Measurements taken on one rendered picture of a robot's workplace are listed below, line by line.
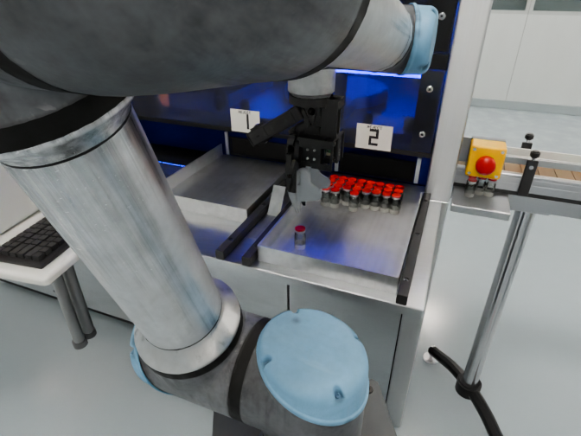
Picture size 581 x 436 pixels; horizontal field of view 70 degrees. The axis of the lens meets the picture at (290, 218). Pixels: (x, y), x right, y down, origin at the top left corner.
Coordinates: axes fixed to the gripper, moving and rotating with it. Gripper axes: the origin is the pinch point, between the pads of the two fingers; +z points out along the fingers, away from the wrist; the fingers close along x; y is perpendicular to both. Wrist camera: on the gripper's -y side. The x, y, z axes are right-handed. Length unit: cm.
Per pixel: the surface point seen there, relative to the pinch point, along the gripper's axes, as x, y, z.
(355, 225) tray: 12.5, 8.8, 10.1
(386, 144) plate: 30.6, 10.6, -2.3
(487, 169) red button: 27.2, 32.9, -0.9
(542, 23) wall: 491, 96, 4
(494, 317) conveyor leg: 45, 47, 52
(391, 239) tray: 9.8, 16.9, 10.1
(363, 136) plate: 30.6, 5.1, -3.7
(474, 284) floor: 124, 50, 98
